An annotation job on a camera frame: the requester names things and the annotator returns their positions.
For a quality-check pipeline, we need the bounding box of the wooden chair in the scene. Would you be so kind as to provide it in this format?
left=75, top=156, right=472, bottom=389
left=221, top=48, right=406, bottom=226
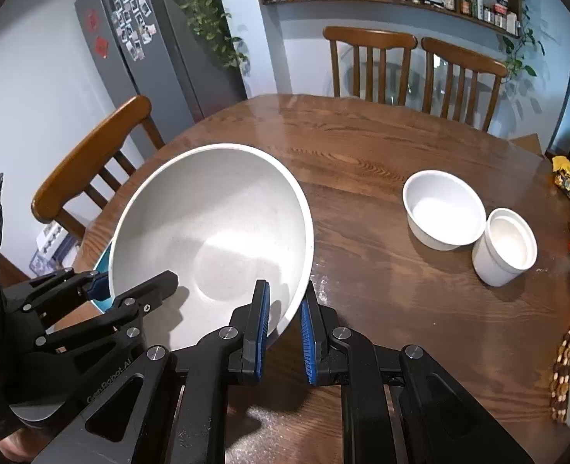
left=323, top=26, right=418, bottom=107
left=31, top=95, right=165, bottom=240
left=420, top=37, right=508, bottom=132

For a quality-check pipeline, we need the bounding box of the long hanging green vine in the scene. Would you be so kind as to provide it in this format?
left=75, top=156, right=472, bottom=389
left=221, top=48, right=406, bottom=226
left=159, top=0, right=252, bottom=75

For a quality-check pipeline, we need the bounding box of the pile of small boxes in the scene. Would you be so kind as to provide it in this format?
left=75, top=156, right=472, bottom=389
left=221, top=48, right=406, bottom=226
left=29, top=222, right=83, bottom=271

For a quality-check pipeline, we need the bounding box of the cluster of fridge photos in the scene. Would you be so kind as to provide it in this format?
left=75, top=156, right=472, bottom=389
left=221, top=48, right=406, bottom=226
left=106, top=0, right=157, bottom=61

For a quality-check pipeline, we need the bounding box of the blue dish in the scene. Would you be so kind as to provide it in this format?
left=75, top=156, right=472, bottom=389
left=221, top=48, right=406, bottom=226
left=92, top=244, right=118, bottom=312

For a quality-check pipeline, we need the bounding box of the large white bowl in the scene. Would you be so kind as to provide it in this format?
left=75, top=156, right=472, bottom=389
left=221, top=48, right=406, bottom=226
left=108, top=143, right=315, bottom=353

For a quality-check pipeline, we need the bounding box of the wooden bead trivet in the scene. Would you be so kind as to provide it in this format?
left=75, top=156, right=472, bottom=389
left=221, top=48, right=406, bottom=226
left=549, top=324, right=570, bottom=423

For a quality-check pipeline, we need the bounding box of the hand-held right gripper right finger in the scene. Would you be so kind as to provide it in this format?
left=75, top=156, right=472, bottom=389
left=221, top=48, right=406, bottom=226
left=300, top=280, right=534, bottom=464

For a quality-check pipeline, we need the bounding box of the white straight-sided cup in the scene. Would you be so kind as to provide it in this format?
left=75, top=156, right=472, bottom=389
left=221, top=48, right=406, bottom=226
left=472, top=208, right=538, bottom=287

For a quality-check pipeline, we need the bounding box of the small green vine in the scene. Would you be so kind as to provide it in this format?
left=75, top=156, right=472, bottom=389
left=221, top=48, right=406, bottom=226
left=500, top=0, right=547, bottom=78

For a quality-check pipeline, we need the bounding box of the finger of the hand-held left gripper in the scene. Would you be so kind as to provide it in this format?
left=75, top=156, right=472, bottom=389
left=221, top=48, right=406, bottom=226
left=23, top=271, right=179, bottom=350
left=2, top=269, right=110, bottom=314

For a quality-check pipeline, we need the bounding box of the person's left hand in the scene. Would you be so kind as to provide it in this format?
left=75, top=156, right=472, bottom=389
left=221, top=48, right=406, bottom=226
left=0, top=431, right=32, bottom=463

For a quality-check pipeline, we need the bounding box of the grey refrigerator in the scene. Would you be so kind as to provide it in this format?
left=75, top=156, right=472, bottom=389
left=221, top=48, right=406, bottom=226
left=75, top=0, right=247, bottom=121

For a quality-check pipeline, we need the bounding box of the brown cardboard box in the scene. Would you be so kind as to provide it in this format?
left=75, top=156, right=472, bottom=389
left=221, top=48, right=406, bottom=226
left=510, top=133, right=546, bottom=158

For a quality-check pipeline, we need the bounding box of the yellow snack packet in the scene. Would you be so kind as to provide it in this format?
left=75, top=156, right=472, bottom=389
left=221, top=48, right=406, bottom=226
left=552, top=155, right=570, bottom=199

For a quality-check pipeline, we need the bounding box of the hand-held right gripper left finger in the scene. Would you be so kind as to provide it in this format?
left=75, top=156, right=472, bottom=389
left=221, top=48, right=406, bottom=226
left=31, top=279, right=271, bottom=464

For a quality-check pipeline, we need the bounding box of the medium white bowl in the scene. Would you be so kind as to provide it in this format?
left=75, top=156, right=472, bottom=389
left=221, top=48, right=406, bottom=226
left=402, top=170, right=486, bottom=251

